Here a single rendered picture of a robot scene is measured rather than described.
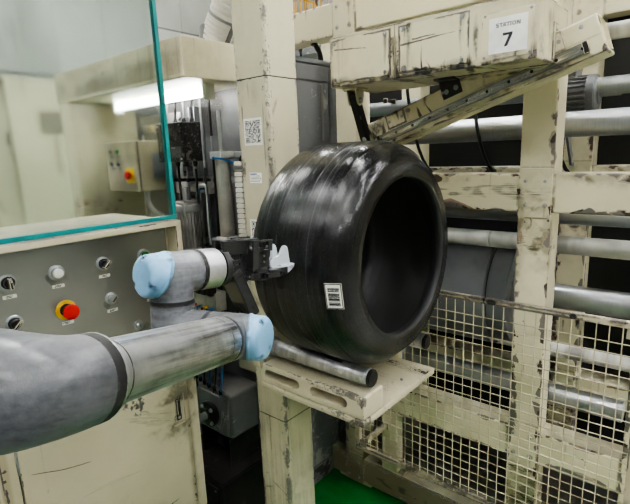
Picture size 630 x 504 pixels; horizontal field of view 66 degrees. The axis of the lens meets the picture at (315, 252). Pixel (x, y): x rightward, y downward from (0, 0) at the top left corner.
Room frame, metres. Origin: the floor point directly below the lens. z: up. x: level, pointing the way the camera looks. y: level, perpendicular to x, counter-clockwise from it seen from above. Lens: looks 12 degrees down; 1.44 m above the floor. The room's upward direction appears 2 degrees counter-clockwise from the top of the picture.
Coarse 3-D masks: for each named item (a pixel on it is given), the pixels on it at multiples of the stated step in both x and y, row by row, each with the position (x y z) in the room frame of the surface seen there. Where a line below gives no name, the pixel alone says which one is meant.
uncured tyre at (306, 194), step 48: (336, 144) 1.25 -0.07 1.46; (384, 144) 1.19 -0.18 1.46; (288, 192) 1.13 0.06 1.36; (336, 192) 1.05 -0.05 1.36; (384, 192) 1.50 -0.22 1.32; (432, 192) 1.28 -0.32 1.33; (288, 240) 1.06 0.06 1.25; (336, 240) 1.01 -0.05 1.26; (384, 240) 1.54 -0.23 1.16; (432, 240) 1.43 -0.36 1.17; (288, 288) 1.06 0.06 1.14; (384, 288) 1.48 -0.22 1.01; (432, 288) 1.31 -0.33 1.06; (288, 336) 1.16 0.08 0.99; (336, 336) 1.03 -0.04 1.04; (384, 336) 1.10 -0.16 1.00
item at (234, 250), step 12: (216, 240) 0.90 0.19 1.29; (228, 240) 0.91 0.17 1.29; (240, 240) 0.91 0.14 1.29; (252, 240) 0.92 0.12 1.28; (264, 240) 0.94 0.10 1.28; (228, 252) 0.89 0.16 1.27; (240, 252) 0.91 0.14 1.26; (252, 252) 0.92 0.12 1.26; (264, 252) 0.95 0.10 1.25; (228, 264) 0.87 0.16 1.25; (240, 264) 0.92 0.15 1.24; (252, 264) 0.91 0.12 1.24; (264, 264) 0.95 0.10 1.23; (228, 276) 0.87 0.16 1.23; (252, 276) 0.92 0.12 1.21
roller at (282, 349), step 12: (276, 348) 1.28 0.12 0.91; (288, 348) 1.25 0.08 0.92; (300, 348) 1.24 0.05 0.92; (300, 360) 1.21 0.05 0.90; (312, 360) 1.19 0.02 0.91; (324, 360) 1.17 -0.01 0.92; (336, 360) 1.15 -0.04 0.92; (336, 372) 1.13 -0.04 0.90; (348, 372) 1.11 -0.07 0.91; (360, 372) 1.09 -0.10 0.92; (372, 372) 1.08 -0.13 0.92; (372, 384) 1.08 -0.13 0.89
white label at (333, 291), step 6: (324, 288) 1.00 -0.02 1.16; (330, 288) 0.99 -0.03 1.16; (336, 288) 0.99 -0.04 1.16; (330, 294) 0.99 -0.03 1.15; (336, 294) 0.99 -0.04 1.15; (342, 294) 0.99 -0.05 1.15; (330, 300) 1.00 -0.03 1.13; (336, 300) 0.99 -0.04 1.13; (342, 300) 0.99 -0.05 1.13; (330, 306) 1.00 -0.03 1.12; (336, 306) 0.99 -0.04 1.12; (342, 306) 0.99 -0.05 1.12
